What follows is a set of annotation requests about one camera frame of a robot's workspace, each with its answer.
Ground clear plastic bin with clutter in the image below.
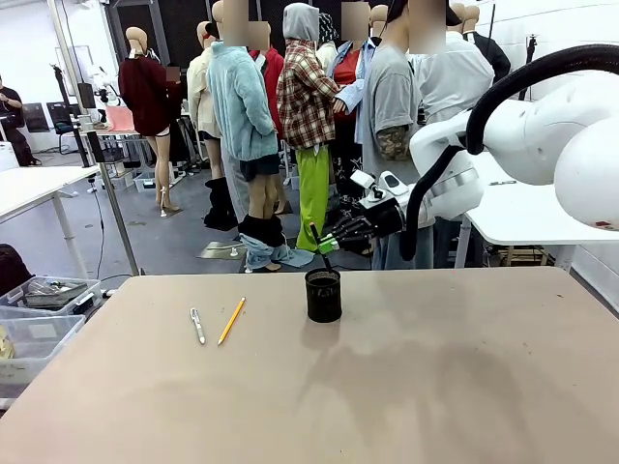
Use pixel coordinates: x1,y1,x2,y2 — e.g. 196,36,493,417
0,275,103,319

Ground white pen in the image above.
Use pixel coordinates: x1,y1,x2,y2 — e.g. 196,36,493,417
190,307,207,346

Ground mannequin in maroon sweater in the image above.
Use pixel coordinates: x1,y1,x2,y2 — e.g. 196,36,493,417
117,26,186,218

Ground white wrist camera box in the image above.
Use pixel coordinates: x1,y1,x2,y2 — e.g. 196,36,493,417
349,169,413,203

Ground metal mannequin base plate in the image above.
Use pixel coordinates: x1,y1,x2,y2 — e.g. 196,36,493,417
196,240,249,261

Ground grey metal pole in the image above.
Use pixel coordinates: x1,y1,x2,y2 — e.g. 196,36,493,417
47,0,142,277

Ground black camera tripod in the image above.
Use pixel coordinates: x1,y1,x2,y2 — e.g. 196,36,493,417
523,32,542,102

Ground mannequin in patterned black trousers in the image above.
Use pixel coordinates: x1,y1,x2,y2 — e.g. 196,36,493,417
316,12,367,218

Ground mannequin in plaid hooded shirt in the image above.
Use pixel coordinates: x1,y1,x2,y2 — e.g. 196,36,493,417
276,2,340,253

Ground white table with thin legs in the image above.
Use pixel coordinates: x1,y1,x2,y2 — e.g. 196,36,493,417
0,164,102,253

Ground black mesh pen holder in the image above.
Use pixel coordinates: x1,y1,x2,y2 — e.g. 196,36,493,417
304,269,344,324

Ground camouflage-sleeved person forearm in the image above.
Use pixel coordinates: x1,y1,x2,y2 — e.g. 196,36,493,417
375,124,413,164

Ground person in grey t-shirt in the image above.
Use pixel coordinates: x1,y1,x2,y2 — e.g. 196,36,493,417
360,0,436,272

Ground mannequin in black suit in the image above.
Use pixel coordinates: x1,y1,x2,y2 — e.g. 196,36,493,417
461,4,513,84

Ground figure in blue shirt red top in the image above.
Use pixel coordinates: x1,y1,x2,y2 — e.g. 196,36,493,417
331,2,379,146

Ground mannequin in cream jacket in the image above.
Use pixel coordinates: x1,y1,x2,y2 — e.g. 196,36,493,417
186,20,239,231

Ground mannequin in teal fleece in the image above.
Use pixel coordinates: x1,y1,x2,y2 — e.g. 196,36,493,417
206,0,314,274

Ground black office chair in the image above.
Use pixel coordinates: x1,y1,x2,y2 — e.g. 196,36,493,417
46,101,81,156

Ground mannequin in red jacket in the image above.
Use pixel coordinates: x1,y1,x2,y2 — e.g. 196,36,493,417
249,21,287,141

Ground yellow pencil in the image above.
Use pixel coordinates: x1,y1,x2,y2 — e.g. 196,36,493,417
217,296,247,347

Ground person in light grey shirt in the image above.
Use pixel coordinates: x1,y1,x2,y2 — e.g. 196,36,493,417
413,2,496,128

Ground white table with rounded corner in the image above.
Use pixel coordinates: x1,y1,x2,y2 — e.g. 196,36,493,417
454,152,619,272

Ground black corrugated cable hose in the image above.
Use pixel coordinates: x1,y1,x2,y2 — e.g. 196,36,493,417
398,43,619,263

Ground clear plastic bin with lid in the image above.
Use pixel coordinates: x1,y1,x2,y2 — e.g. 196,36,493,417
0,313,87,398

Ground black pen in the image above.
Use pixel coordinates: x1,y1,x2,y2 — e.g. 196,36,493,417
310,221,334,273

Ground seated person in black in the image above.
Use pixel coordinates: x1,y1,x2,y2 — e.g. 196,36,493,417
0,74,43,167

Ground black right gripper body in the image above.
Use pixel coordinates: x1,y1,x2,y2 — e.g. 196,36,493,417
360,195,411,241

